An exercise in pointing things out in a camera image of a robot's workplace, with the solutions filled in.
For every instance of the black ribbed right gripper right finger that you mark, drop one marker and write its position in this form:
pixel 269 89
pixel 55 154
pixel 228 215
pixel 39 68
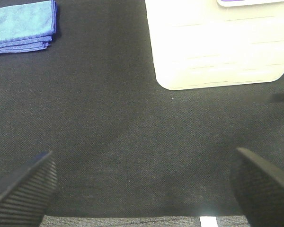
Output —
pixel 258 186

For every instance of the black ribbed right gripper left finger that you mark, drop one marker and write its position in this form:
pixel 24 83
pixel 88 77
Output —
pixel 26 193

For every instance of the blue microfiber towel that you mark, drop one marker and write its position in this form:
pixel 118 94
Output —
pixel 27 27

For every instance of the black fabric table cover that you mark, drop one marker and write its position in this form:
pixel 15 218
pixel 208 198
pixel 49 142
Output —
pixel 125 146

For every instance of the white plastic storage basket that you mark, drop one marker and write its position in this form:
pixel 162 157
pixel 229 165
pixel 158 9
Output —
pixel 213 43

